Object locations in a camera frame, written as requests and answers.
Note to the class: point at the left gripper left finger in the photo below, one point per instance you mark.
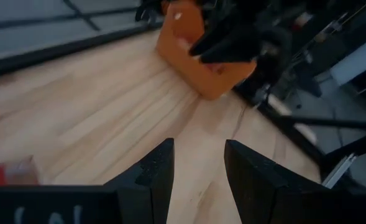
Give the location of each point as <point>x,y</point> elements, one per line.
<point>151,186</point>

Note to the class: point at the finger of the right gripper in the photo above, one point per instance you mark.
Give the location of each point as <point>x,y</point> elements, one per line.
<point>229,48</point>

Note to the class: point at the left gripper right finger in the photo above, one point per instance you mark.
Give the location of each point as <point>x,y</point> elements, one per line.
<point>263,193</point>

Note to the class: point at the orange plastic basket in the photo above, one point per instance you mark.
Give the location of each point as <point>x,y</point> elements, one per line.
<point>182,21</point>

